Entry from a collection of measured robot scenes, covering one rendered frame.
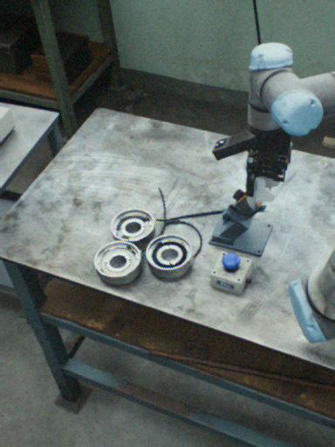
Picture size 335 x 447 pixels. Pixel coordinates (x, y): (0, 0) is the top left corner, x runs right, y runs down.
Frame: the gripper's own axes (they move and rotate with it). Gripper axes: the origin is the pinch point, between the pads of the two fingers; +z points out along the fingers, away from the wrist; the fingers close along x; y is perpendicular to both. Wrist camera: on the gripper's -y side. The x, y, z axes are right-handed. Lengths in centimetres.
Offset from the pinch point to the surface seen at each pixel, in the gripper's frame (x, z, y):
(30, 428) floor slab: -19, 96, -66
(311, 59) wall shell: 154, 43, -5
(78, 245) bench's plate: -10.8, 14.1, -39.3
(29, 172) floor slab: 95, 84, -124
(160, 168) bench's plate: 19.5, 10.9, -28.4
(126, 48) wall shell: 167, 53, -99
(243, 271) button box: -13.2, 9.4, 1.6
